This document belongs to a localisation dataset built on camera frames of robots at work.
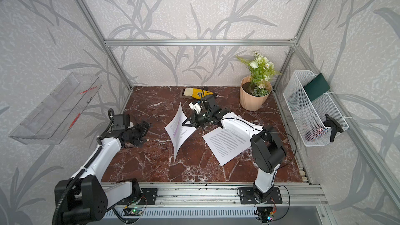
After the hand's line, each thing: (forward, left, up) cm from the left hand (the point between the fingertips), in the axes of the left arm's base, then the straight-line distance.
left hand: (151, 128), depth 85 cm
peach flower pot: (+19, -58, 0) cm, 61 cm away
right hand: (-2, -19, +7) cm, 20 cm away
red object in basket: (-13, -76, +19) cm, 79 cm away
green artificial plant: (+28, -62, +19) cm, 71 cm away
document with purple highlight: (+1, -13, -6) cm, 14 cm away
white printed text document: (-4, -43, -11) cm, 44 cm away
